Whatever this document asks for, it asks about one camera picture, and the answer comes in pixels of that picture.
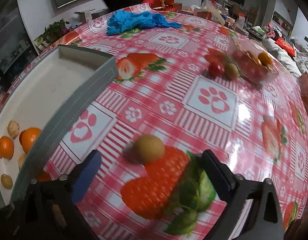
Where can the red checkered tablecloth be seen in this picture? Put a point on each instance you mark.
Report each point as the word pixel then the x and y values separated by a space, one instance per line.
pixel 164 88

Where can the grey white storage tray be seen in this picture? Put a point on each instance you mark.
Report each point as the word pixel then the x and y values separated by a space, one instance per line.
pixel 51 97

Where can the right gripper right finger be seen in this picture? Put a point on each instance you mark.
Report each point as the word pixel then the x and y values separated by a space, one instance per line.
pixel 264 219

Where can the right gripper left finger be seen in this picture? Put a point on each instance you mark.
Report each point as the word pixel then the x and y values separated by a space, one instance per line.
pixel 49 209

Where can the green potted plant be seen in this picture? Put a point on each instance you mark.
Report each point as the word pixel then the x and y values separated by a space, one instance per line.
pixel 51 34

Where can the brown kiwi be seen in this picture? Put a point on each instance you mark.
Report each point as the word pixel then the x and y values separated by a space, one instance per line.
pixel 6 181
pixel 148 148

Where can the clear glass fruit bowl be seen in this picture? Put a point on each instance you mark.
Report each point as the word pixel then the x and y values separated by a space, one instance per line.
pixel 252 60

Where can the kiwi beside bowl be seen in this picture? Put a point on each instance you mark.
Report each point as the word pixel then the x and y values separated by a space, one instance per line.
pixel 231 71

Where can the blue plastic gloves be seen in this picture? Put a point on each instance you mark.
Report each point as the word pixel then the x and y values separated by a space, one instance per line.
pixel 122 21

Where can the red gift boxes stack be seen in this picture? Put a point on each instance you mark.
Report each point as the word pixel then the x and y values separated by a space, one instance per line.
pixel 164 5

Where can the orange mandarin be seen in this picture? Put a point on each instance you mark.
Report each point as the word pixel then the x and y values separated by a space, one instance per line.
pixel 43 176
pixel 28 137
pixel 6 147

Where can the brown kiwi in tray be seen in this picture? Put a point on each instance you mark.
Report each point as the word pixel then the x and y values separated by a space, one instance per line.
pixel 6 181

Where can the tan walnut on table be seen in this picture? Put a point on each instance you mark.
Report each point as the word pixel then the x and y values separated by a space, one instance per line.
pixel 21 160

